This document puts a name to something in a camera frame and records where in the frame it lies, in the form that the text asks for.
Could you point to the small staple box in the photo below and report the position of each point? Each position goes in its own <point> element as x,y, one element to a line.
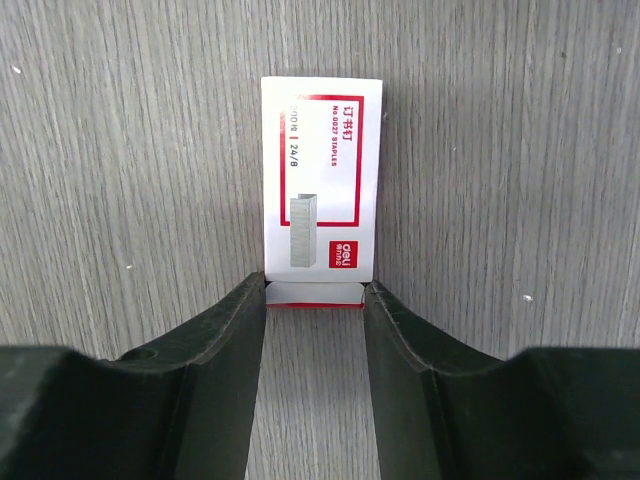
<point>320,146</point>

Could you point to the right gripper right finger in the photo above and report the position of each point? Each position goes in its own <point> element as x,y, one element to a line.
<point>444,410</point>

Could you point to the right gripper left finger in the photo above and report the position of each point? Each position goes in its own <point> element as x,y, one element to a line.
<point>178,407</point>

